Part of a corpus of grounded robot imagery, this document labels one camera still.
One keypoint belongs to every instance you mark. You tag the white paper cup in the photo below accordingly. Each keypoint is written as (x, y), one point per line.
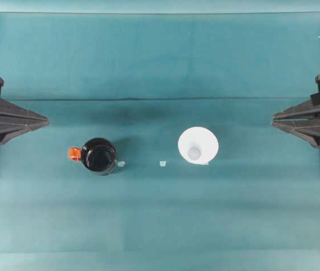
(188, 141)

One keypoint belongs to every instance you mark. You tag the small white scrap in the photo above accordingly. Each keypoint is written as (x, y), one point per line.
(163, 163)
(121, 164)
(206, 163)

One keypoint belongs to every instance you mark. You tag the blue-green table cloth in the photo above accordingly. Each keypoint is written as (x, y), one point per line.
(160, 220)

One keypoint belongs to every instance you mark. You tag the blue-green backdrop cloth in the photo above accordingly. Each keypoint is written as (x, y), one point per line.
(160, 5)

